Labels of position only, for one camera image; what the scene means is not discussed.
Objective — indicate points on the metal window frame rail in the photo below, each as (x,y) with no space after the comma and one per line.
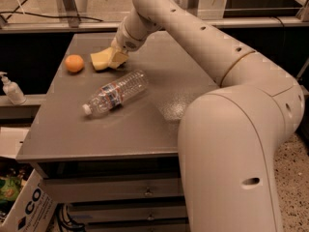
(238,22)

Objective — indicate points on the clear plastic water bottle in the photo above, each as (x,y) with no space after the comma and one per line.
(116,93)

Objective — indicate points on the orange fruit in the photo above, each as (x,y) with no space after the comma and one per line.
(74,63)

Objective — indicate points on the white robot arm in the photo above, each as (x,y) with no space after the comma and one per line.
(227,137)

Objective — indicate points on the grey drawer cabinet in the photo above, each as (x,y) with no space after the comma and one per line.
(119,171)

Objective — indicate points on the white cardboard box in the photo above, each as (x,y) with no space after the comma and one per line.
(25,207)

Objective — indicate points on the yellow sponge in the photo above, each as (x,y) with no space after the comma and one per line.
(102,60)

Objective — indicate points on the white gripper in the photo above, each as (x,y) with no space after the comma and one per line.
(126,42)

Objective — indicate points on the white pump dispenser bottle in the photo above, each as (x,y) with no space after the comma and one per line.
(12,90)

